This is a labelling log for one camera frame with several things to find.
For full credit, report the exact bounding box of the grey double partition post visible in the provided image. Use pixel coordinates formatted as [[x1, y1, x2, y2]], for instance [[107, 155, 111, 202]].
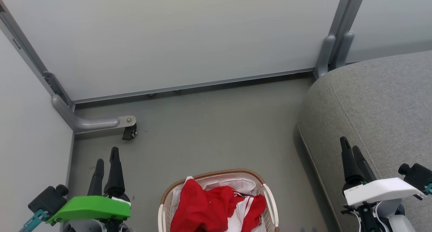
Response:
[[314, 0, 368, 80]]

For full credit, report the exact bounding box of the teal left camera bracket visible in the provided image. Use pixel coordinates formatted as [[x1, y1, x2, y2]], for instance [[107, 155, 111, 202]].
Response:
[[20, 209, 52, 232]]

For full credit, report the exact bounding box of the grey metal partition bottom rail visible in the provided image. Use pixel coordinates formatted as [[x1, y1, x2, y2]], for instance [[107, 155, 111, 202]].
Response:
[[72, 68, 316, 105]]

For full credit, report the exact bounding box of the red garment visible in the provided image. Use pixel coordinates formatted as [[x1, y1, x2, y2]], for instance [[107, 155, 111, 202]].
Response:
[[170, 178, 260, 232]]

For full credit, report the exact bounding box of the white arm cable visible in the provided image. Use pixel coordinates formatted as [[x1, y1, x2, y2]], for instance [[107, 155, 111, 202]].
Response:
[[374, 202, 388, 232]]

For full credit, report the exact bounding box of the white wicker-rimmed laundry basket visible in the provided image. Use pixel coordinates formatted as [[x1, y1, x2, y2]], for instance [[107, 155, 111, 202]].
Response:
[[158, 169, 280, 232]]

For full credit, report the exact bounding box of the grey metal partition post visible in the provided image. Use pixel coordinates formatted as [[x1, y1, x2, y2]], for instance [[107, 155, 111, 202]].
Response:
[[0, 0, 75, 112]]

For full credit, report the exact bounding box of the black caster wheel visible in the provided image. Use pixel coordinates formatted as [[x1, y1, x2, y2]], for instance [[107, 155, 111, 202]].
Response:
[[122, 124, 138, 141]]

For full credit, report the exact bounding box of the grey metal partition foot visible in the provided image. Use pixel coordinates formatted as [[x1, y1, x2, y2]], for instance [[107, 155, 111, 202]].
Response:
[[51, 94, 137, 135]]

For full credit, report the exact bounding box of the grey fabric sofa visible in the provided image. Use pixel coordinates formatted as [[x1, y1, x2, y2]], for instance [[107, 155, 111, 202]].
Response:
[[297, 50, 432, 232]]

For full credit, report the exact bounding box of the red sports jersey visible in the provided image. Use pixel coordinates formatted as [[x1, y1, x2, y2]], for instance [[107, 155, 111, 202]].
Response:
[[170, 178, 267, 232]]

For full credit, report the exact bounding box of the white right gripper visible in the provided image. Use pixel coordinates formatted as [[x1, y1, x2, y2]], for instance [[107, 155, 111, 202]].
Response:
[[340, 137, 427, 207]]

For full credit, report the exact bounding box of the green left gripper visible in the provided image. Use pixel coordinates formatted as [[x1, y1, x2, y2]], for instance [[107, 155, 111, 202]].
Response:
[[47, 147, 131, 226]]

